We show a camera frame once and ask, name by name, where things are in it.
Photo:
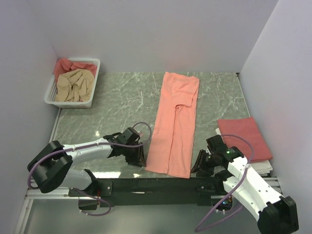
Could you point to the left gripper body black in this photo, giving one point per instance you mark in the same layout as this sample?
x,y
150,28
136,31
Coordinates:
x,y
133,155

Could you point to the black base beam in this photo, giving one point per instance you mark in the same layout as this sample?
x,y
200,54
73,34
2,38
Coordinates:
x,y
201,191

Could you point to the beige crumpled t shirt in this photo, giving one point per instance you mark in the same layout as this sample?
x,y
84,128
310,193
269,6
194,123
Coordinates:
x,y
75,86

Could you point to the salmon pink t shirt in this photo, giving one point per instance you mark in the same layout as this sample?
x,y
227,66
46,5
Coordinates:
x,y
171,147

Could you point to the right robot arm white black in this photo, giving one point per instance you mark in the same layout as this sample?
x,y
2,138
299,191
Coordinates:
x,y
274,213

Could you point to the folded white t shirt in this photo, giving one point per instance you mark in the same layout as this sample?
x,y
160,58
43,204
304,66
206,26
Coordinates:
x,y
260,167

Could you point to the folded dark red t shirt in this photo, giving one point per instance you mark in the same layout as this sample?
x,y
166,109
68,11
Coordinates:
x,y
227,126

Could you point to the dusty red crumpled t shirt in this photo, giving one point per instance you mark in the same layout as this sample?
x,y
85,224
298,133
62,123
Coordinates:
x,y
64,65

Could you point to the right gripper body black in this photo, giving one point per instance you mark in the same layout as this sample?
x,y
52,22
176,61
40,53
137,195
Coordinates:
x,y
206,162

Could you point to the white plastic basket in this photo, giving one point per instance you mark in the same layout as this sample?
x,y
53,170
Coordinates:
x,y
52,88

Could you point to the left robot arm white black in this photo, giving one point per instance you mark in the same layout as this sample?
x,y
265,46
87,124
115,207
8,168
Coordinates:
x,y
53,166

